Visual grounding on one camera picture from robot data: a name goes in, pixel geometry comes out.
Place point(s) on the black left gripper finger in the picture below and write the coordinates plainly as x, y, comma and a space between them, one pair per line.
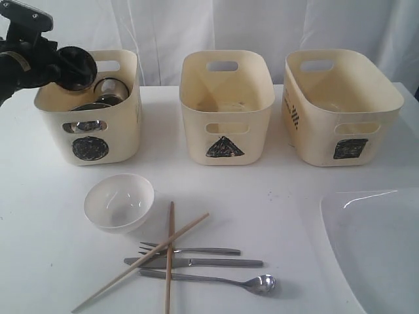
74, 72

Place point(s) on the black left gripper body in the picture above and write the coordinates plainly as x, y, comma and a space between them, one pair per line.
28, 60

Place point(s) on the small steel cup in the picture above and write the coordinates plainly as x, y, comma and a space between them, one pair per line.
111, 91

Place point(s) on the steel bowl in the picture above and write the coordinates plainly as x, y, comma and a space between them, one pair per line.
88, 126

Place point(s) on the white plastic bowl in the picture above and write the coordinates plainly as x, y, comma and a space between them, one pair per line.
120, 204

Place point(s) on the light wooden chopstick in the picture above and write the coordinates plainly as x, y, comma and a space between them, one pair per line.
142, 260

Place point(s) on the dark wooden chopstick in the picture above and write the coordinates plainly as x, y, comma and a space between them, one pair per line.
169, 260

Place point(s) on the large steel cup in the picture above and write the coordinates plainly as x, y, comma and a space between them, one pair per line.
73, 51

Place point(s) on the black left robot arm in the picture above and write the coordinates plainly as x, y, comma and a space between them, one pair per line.
28, 60

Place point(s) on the cream bin with circle mark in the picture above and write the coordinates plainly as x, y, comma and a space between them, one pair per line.
120, 140

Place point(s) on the white backdrop curtain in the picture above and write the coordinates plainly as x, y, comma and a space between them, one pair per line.
163, 33

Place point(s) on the cream bin with triangle mark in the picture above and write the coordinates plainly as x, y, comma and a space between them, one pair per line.
226, 98

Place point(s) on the steel knife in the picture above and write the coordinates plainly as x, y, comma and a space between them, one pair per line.
160, 263

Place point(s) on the cream bin with square mark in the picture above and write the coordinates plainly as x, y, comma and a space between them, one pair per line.
337, 106

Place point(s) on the steel spoon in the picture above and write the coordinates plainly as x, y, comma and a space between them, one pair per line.
262, 285

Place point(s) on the white rectangular plate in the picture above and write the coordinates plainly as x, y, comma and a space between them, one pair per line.
374, 238

